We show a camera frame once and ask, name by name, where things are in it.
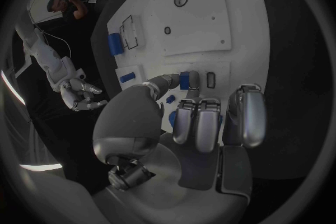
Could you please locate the white cable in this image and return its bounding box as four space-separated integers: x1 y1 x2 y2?
32 26 72 59

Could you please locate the white task board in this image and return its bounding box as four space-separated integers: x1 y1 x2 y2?
106 0 271 137

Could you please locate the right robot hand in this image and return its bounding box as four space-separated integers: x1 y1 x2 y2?
59 78 109 113

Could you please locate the large blue cylinder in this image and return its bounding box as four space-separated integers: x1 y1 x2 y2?
107 32 125 57

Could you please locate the small blue cylinder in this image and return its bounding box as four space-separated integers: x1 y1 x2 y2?
119 72 137 83

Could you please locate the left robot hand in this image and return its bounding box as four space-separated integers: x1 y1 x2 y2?
91 70 268 224

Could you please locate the blue block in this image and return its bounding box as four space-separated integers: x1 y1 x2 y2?
179 71 190 91

